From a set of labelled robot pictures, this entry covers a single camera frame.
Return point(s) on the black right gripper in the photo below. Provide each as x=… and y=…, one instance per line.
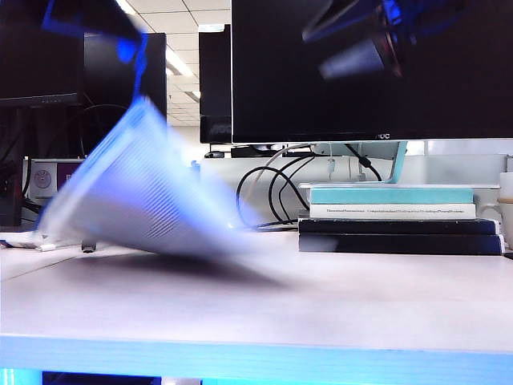
x=397, y=24

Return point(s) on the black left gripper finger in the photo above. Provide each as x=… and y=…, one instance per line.
x=88, y=16

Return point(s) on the transparent file bag blue zipper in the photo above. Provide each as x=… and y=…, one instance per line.
x=140, y=192

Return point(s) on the black monitor rear side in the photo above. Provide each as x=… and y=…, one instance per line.
x=104, y=80

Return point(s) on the large black AOC monitor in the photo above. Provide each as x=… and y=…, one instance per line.
x=280, y=80

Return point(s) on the black monitor with indicator lights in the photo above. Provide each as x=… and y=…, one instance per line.
x=32, y=64

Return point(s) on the narrow black monitor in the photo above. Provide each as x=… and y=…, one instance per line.
x=214, y=80

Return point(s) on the silver teal monitor stand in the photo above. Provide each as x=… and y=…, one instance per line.
x=397, y=168

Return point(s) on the teal book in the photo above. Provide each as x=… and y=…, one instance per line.
x=388, y=195

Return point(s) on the purple white name sign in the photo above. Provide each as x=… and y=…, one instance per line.
x=44, y=178

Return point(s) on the black mouse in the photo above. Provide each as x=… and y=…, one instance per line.
x=214, y=154

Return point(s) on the white book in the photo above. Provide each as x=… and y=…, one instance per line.
x=401, y=215

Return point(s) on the thin black book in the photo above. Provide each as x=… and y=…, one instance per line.
x=393, y=227

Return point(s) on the white USB connector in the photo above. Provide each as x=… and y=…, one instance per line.
x=48, y=246

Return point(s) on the white printed booklet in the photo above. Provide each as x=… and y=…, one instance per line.
x=18, y=240

